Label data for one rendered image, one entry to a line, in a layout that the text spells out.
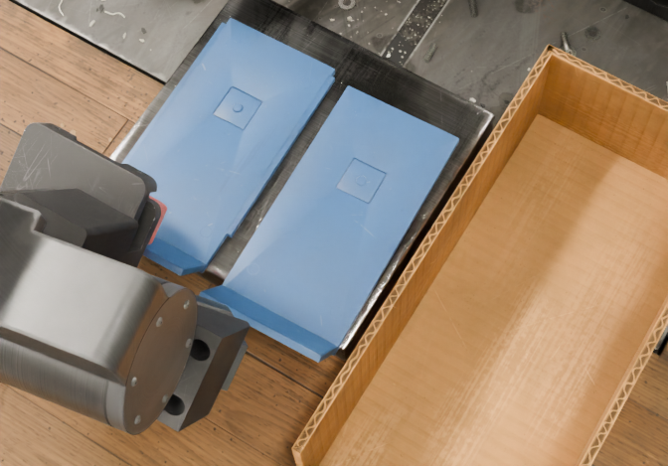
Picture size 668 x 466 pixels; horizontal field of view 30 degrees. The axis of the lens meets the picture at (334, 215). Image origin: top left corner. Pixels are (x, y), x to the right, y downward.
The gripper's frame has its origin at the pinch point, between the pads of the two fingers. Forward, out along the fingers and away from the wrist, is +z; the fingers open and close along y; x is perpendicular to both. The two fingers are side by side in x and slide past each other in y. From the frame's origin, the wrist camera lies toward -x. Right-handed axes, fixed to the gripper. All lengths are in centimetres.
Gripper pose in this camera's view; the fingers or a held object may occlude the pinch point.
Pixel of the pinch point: (130, 236)
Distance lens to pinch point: 65.7
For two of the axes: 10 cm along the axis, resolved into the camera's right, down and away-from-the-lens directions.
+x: -8.6, -4.5, 2.2
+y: 4.2, -8.9, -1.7
